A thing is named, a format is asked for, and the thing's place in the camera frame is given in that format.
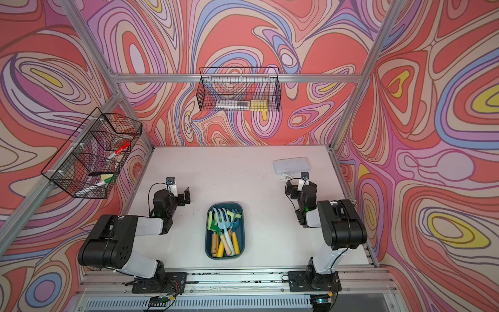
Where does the light blue hand fork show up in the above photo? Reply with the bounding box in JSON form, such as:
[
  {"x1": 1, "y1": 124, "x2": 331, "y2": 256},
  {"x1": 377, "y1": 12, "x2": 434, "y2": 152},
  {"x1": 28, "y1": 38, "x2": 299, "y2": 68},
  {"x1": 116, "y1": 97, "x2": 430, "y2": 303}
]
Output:
[{"x1": 214, "y1": 208, "x2": 234, "y2": 256}]

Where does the dark green hand rake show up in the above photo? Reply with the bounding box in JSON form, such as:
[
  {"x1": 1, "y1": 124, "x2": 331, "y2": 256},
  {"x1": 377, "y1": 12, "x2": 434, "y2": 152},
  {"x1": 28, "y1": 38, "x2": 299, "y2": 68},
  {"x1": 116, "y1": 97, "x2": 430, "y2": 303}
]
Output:
[{"x1": 207, "y1": 210, "x2": 219, "y2": 257}]

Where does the teal storage box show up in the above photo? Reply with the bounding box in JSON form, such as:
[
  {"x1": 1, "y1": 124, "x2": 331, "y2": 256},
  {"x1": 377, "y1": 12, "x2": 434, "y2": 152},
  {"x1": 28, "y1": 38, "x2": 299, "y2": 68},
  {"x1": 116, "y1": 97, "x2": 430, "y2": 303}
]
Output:
[{"x1": 205, "y1": 202, "x2": 245, "y2": 260}]

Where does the lime green hand fork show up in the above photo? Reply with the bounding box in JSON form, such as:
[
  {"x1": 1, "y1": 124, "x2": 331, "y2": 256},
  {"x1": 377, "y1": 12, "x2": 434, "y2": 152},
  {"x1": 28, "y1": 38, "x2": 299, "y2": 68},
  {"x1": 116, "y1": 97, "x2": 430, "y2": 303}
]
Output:
[{"x1": 227, "y1": 210, "x2": 242, "y2": 236}]

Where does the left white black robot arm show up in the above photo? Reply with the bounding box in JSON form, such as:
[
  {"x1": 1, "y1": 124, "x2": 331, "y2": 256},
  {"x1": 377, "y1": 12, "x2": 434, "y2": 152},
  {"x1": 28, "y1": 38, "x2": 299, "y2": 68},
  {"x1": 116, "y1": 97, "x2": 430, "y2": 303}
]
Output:
[{"x1": 77, "y1": 186, "x2": 191, "y2": 283}]

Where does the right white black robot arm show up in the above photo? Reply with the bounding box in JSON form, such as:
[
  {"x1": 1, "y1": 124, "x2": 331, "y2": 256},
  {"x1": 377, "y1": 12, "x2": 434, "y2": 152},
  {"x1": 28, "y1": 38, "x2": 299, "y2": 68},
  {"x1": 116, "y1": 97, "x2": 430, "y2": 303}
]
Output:
[{"x1": 284, "y1": 178, "x2": 368, "y2": 278}]

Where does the translucent plastic lidded box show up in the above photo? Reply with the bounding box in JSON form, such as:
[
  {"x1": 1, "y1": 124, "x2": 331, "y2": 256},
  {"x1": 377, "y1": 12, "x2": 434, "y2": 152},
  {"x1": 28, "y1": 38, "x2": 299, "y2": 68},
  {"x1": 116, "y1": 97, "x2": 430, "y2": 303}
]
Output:
[{"x1": 273, "y1": 157, "x2": 311, "y2": 175}]

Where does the small white clip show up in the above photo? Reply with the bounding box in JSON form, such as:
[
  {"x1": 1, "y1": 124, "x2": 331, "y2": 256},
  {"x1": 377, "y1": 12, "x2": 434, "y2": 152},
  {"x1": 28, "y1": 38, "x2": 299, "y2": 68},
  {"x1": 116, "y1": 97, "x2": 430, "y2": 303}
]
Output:
[{"x1": 281, "y1": 173, "x2": 292, "y2": 181}]

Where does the red capped marker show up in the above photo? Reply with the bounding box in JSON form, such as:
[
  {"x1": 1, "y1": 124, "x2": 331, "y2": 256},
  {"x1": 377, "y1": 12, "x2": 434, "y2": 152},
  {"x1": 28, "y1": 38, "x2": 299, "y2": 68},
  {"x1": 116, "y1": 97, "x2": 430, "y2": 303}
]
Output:
[{"x1": 107, "y1": 142, "x2": 130, "y2": 160}]

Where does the green capped marker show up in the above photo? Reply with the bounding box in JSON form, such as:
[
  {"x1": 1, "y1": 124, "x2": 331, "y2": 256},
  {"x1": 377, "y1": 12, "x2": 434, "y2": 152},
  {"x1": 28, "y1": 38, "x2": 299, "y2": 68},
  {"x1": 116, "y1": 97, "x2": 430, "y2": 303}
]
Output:
[{"x1": 75, "y1": 174, "x2": 115, "y2": 197}]

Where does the yellow item in back basket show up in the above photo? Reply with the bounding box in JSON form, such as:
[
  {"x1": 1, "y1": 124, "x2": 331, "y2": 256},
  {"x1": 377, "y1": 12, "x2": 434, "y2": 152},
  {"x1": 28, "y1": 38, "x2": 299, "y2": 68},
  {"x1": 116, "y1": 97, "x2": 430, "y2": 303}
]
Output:
[{"x1": 249, "y1": 100, "x2": 268, "y2": 112}]

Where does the yellow handled garden tool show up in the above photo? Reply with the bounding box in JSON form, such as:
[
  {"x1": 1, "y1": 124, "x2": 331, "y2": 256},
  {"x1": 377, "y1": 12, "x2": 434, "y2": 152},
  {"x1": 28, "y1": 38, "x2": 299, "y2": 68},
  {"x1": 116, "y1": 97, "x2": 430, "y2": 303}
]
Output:
[{"x1": 231, "y1": 232, "x2": 240, "y2": 255}]

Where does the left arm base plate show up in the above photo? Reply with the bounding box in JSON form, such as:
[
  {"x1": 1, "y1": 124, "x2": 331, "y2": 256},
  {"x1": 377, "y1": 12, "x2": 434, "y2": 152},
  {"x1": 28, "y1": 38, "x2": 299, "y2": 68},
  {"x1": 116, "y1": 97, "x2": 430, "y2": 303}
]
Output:
[{"x1": 130, "y1": 272, "x2": 187, "y2": 295}]

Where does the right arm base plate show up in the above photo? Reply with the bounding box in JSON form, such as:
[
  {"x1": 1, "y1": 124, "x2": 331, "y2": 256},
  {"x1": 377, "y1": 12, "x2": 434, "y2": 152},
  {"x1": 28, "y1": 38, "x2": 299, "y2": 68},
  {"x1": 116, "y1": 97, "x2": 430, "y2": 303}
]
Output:
[{"x1": 287, "y1": 271, "x2": 342, "y2": 292}]

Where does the left black wire basket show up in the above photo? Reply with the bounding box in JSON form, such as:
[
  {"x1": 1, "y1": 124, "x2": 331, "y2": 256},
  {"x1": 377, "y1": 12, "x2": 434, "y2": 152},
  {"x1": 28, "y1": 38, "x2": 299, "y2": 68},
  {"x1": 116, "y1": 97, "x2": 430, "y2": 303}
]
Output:
[{"x1": 41, "y1": 108, "x2": 142, "y2": 200}]

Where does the black wire basket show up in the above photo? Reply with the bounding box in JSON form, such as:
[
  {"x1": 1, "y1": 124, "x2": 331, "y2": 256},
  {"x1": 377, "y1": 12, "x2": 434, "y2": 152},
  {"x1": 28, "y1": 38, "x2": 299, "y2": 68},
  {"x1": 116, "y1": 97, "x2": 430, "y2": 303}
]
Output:
[
  {"x1": 41, "y1": 108, "x2": 142, "y2": 200},
  {"x1": 196, "y1": 66, "x2": 281, "y2": 112}
]

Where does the back black wire basket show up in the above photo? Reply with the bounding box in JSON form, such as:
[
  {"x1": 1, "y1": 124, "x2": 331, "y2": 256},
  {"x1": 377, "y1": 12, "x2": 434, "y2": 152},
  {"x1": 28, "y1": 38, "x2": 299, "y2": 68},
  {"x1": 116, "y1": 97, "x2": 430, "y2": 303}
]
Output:
[{"x1": 196, "y1": 66, "x2": 281, "y2": 112}]

